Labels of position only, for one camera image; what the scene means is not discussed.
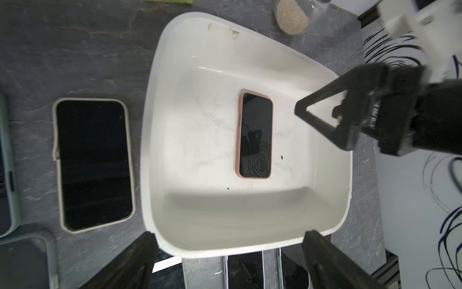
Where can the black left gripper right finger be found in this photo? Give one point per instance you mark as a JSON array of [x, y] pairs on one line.
[[330, 268]]

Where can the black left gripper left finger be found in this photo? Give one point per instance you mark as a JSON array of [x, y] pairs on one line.
[[131, 269]]

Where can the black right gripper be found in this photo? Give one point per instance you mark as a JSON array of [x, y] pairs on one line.
[[362, 86]]

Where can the white plastic storage box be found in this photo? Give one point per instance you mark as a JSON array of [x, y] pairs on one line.
[[191, 196]]

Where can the glass jar with powder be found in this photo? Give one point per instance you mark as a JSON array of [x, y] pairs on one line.
[[294, 17]]

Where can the green metal drawer toolbox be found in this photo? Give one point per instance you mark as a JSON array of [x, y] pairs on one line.
[[182, 2]]

